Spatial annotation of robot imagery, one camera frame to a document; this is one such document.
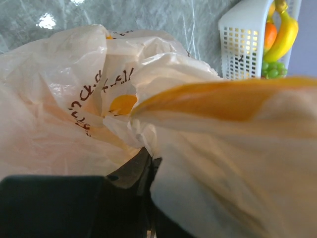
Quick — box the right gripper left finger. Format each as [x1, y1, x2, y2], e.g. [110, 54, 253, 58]
[0, 149, 152, 238]

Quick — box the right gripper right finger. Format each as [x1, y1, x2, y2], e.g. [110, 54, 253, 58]
[149, 158, 193, 238]

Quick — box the translucent orange plastic bag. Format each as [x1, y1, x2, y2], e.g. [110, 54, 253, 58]
[0, 24, 317, 238]

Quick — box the fake green grape bunch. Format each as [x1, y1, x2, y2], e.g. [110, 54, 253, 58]
[261, 61, 288, 79]

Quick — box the fake mango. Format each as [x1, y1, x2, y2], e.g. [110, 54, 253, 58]
[264, 22, 277, 51]

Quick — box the fake yellow banana bunch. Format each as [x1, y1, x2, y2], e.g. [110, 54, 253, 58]
[264, 0, 299, 63]

